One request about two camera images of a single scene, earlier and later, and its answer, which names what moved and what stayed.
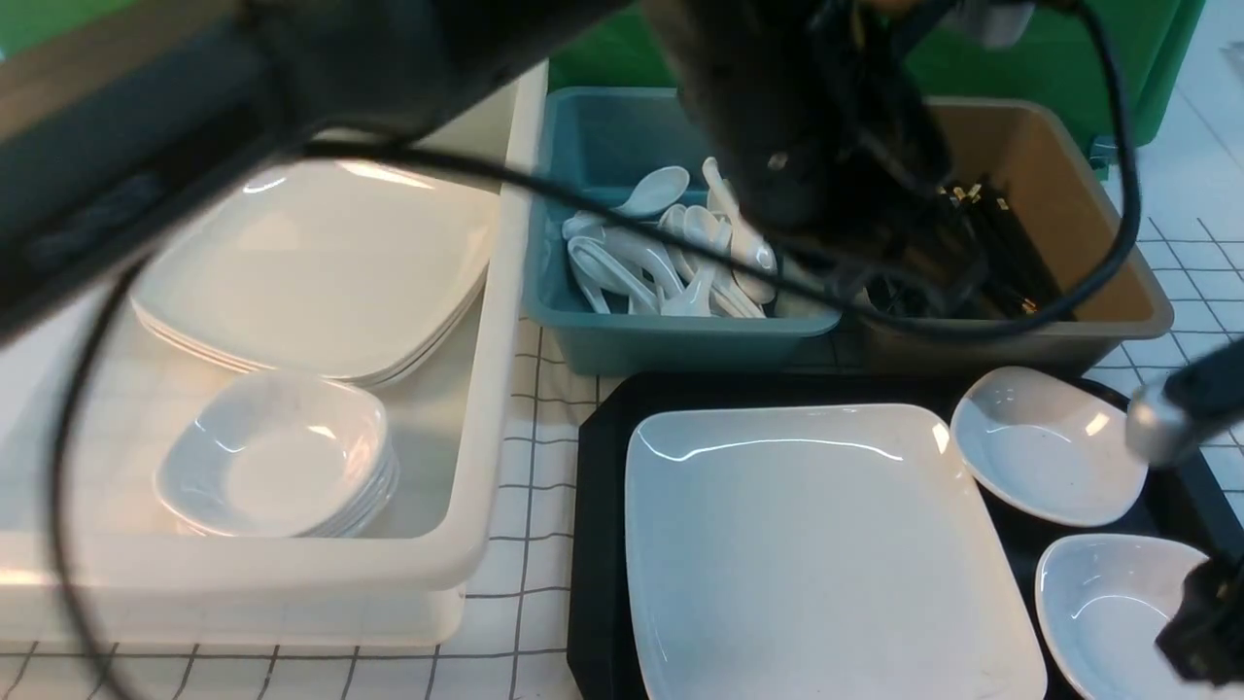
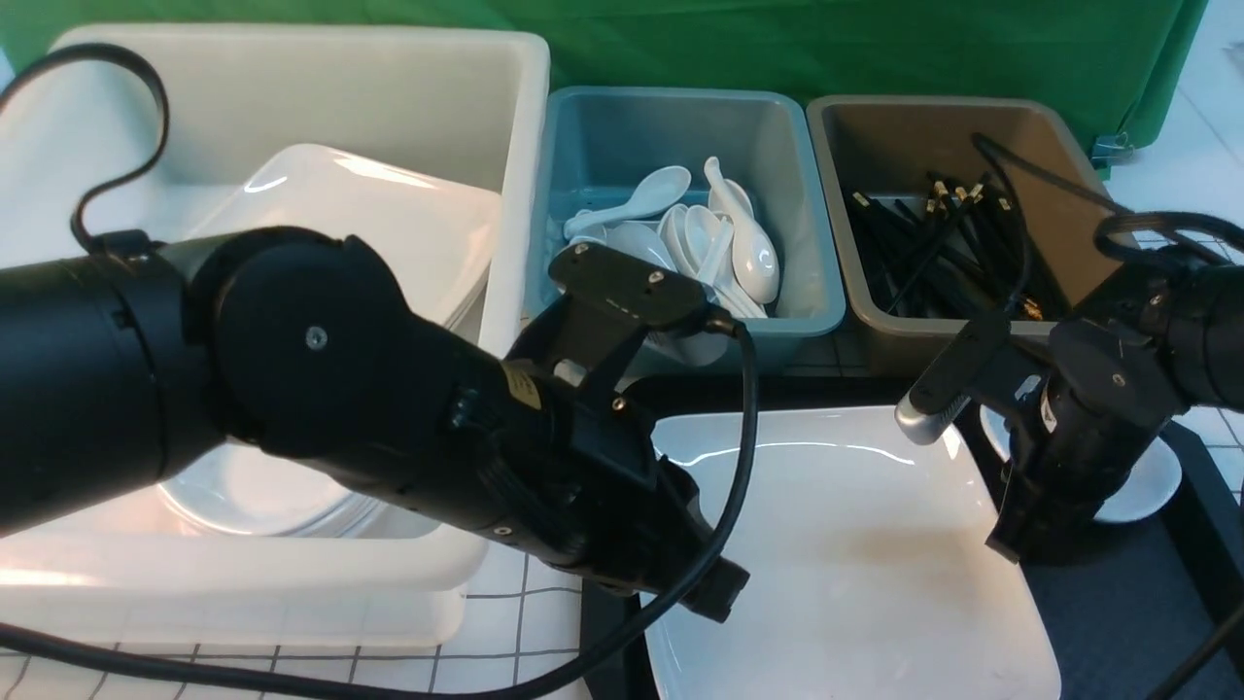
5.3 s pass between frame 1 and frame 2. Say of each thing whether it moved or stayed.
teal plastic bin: stayed
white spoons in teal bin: stayed
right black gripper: moved
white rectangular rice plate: stayed
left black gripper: moved
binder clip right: stayed
